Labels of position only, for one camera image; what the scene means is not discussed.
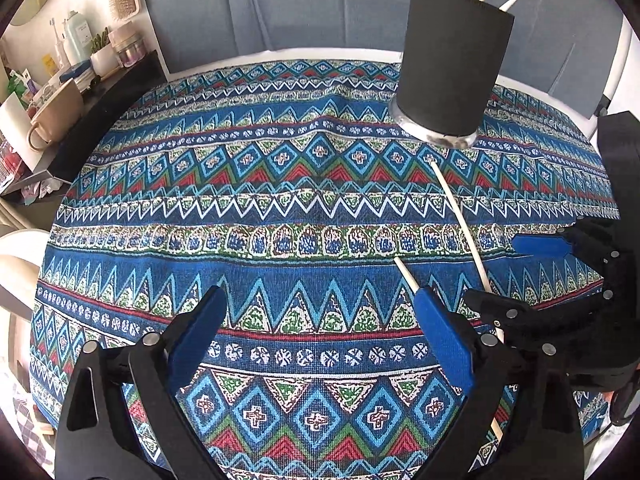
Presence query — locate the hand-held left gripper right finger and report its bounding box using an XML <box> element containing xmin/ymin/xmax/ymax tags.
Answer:
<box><xmin>414</xmin><ymin>285</ymin><xmax>586</xmax><ymax>480</ymax></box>

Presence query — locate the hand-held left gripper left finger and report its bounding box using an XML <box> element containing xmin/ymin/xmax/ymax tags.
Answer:
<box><xmin>54</xmin><ymin>285</ymin><xmax>228</xmax><ymax>480</ymax></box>

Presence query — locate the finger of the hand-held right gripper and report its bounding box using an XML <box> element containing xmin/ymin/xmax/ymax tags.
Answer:
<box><xmin>512</xmin><ymin>217</ymin><xmax>633</xmax><ymax>306</ymax></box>
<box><xmin>462</xmin><ymin>292</ymin><xmax>618</xmax><ymax>361</ymax></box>

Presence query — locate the pale wooden chopstick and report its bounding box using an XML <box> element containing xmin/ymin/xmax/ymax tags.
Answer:
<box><xmin>394</xmin><ymin>257</ymin><xmax>502</xmax><ymax>442</ymax></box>
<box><xmin>428</xmin><ymin>159</ymin><xmax>505</xmax><ymax>343</ymax></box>

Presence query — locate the black sleeved cup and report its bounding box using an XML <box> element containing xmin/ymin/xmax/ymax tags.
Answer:
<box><xmin>389</xmin><ymin>0</ymin><xmax>516</xmax><ymax>150</ymax></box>

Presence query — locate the blue patterned tablecloth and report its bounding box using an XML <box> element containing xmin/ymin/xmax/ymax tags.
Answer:
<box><xmin>30</xmin><ymin>57</ymin><xmax>626</xmax><ymax>480</ymax></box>

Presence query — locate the checkered cloth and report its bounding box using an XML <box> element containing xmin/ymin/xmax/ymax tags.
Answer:
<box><xmin>10</xmin><ymin>385</ymin><xmax>56</xmax><ymax>466</ymax></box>

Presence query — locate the white chair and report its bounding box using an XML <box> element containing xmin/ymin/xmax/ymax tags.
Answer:
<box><xmin>0</xmin><ymin>230</ymin><xmax>51</xmax><ymax>341</ymax></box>

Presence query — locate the black side shelf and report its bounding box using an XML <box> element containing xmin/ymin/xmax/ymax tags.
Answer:
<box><xmin>45</xmin><ymin>52</ymin><xmax>171</xmax><ymax>186</ymax></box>

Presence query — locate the beige mug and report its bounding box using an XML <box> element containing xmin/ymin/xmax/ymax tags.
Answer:
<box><xmin>27</xmin><ymin>80</ymin><xmax>86</xmax><ymax>153</ymax></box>

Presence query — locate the blue lidded container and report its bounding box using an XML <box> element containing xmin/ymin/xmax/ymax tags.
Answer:
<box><xmin>60</xmin><ymin>60</ymin><xmax>98</xmax><ymax>91</ymax></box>

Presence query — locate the small potted plant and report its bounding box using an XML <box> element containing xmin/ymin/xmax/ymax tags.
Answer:
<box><xmin>90</xmin><ymin>27</ymin><xmax>121</xmax><ymax>78</ymax></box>

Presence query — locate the pink jar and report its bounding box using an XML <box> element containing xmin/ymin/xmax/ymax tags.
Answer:
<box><xmin>110</xmin><ymin>27</ymin><xmax>148</xmax><ymax>68</ymax></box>

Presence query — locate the green bottle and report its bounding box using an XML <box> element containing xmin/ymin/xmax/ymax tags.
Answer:
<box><xmin>7</xmin><ymin>72</ymin><xmax>31</xmax><ymax>103</ymax></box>

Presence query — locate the white electric toothbrush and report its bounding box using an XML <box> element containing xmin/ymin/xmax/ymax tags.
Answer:
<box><xmin>50</xmin><ymin>17</ymin><xmax>68</xmax><ymax>68</ymax></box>

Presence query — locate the white bottle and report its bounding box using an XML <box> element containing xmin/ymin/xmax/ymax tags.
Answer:
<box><xmin>62</xmin><ymin>10</ymin><xmax>93</xmax><ymax>66</ymax></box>

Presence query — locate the grey wall cloth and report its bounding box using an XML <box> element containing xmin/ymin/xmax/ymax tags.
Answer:
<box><xmin>135</xmin><ymin>0</ymin><xmax>626</xmax><ymax>106</ymax></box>

